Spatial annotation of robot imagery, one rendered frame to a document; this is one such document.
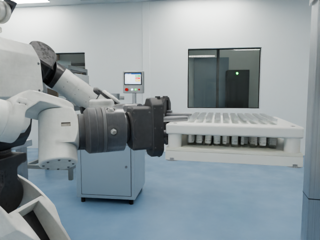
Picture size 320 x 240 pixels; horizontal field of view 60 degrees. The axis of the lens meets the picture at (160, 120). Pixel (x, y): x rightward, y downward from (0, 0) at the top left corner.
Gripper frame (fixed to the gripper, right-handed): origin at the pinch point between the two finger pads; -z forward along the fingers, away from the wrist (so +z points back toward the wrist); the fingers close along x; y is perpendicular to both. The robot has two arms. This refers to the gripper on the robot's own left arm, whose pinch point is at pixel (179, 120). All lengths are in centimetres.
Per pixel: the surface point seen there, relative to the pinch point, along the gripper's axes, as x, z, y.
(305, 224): 28.5, -30.8, -12.3
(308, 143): 6.9, -31.2, -13.4
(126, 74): -30, 123, -212
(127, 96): -5, 234, -427
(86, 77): -34, 218, -270
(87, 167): 66, 148, -166
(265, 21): -136, -22, -485
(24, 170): 32, 100, -44
